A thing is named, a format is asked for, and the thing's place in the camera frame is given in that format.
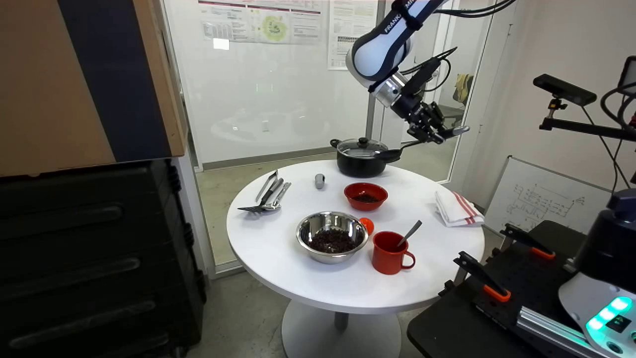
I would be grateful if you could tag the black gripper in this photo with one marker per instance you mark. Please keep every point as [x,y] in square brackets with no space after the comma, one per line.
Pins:
[407,106]

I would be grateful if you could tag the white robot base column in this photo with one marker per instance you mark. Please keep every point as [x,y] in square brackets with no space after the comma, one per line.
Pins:
[608,265]

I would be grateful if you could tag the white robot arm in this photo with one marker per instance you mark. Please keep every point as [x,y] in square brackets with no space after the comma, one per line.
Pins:
[377,52]

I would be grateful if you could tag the red bowl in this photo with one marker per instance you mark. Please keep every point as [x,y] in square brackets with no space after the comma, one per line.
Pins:
[377,203]

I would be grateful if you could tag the silver metal bowl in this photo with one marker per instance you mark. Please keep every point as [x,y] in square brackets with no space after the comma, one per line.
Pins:
[310,251]

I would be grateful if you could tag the white towel red stripes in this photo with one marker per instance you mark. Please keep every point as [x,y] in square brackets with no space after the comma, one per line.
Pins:
[457,209]

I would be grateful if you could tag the black pot glass lid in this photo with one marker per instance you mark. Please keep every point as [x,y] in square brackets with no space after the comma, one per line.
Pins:
[359,162]

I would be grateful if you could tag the dark beans pile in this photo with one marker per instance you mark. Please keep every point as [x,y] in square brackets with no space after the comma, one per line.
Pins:
[365,197]
[330,241]

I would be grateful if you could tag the small metal teaspoon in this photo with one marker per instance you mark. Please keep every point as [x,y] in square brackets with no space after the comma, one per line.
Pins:
[411,231]

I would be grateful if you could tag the small orange ball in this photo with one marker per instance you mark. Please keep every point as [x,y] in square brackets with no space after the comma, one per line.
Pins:
[365,225]

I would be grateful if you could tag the whiteboard with drawings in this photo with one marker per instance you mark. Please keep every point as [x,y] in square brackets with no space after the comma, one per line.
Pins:
[542,199]

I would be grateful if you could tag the small grey metal gadget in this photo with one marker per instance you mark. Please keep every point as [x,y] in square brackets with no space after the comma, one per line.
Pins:
[320,181]

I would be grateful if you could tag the red mug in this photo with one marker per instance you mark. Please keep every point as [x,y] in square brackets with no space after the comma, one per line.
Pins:
[387,259]

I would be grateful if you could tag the white paper sheet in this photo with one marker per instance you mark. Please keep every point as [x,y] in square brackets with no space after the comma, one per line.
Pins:
[344,26]

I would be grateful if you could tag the silver metal tongs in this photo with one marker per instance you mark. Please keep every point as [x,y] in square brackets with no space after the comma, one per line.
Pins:
[264,195]

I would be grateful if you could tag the black perforated robot table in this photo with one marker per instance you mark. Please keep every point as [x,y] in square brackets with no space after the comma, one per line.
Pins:
[449,331]

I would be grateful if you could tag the black drawer cabinet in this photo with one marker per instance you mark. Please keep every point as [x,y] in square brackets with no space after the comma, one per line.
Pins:
[85,265]

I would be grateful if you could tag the cardboard box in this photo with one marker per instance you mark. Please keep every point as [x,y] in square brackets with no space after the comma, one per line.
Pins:
[51,80]

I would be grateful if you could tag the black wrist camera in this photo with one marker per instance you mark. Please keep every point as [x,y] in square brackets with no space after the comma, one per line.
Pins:
[427,70]

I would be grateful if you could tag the black camera on stand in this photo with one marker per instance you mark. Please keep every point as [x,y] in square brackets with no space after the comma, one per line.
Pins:
[562,90]

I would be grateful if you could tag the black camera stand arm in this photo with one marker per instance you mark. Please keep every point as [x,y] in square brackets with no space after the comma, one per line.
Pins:
[582,126]

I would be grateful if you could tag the wall poster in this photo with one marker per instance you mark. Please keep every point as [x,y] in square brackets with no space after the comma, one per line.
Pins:
[258,22]

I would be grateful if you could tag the white table pedestal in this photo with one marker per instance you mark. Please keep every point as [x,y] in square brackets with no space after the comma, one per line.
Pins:
[340,331]

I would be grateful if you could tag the aluminium rail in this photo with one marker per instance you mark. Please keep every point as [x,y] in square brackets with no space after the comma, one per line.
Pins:
[548,331]

